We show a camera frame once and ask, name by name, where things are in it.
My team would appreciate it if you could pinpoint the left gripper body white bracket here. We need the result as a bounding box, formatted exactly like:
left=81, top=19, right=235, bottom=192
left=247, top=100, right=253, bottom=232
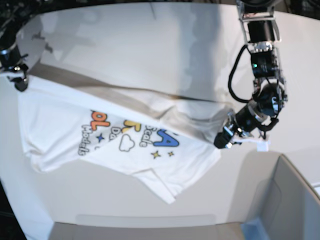
left=222, top=112, right=270, bottom=149

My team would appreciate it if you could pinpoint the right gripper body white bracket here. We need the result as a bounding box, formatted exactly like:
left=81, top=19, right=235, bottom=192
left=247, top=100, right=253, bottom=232
left=0, top=63, right=29, bottom=83

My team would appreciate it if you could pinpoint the white t-shirt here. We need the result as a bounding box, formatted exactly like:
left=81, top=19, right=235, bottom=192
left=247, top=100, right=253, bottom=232
left=17, top=76, right=230, bottom=204

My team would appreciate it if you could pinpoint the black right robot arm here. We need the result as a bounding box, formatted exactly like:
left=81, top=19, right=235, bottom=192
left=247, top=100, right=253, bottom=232
left=0, top=17, right=31, bottom=92

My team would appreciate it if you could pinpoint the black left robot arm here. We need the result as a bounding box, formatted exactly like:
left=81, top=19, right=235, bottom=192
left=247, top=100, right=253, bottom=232
left=31, top=0, right=288, bottom=149

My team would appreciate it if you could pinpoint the grey open storage box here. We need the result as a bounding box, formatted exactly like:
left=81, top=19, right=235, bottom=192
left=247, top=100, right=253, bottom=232
left=49, top=153, right=320, bottom=240

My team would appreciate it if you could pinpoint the blue cloth in box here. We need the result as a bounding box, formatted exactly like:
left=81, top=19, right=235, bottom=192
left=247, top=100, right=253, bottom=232
left=240, top=217, right=270, bottom=240

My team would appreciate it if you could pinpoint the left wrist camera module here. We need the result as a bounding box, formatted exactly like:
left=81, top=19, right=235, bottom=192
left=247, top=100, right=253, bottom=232
left=256, top=139, right=270, bottom=152

